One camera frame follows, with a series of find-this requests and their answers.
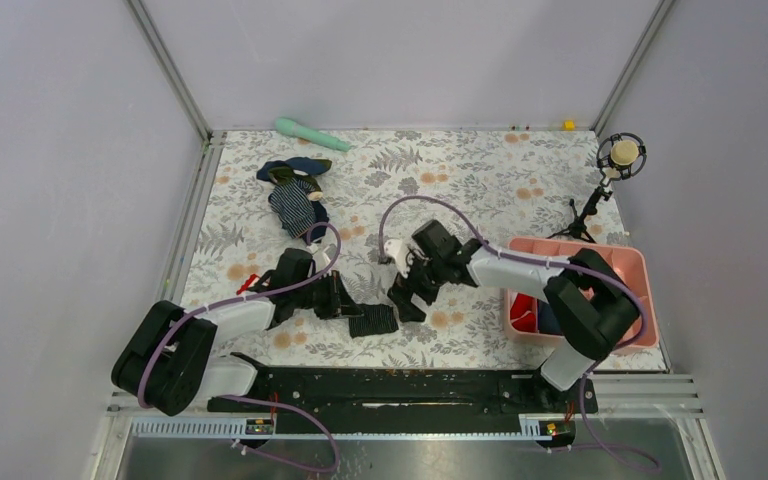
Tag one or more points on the pink compartment organizer tray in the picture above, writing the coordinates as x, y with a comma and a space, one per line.
627, 263

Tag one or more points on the grey slotted cable duct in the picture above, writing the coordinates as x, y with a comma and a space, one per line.
505, 427

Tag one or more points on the floral patterned table mat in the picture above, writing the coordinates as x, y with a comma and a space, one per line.
507, 184

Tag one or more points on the red white calculator toy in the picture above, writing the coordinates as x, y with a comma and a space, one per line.
248, 283

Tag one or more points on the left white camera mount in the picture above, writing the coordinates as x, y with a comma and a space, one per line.
321, 255

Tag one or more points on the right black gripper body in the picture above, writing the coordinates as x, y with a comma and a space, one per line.
425, 279

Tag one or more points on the black striped underwear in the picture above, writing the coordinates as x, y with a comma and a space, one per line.
374, 319

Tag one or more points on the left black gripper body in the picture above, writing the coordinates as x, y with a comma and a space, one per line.
318, 296

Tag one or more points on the black microphone with stand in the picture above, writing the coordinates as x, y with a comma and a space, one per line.
619, 157

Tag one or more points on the mint green handheld tool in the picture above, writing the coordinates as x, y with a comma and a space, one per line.
292, 128

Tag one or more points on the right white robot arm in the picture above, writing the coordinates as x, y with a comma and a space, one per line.
593, 306

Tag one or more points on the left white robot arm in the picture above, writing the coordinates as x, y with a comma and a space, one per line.
167, 363

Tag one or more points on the navy rolled underwear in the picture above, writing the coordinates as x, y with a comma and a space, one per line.
547, 322

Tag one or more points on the red rolled underwear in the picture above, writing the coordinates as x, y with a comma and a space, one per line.
523, 313

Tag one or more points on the blue striped underwear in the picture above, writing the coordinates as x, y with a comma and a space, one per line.
296, 197

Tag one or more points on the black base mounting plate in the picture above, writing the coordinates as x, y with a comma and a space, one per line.
381, 393

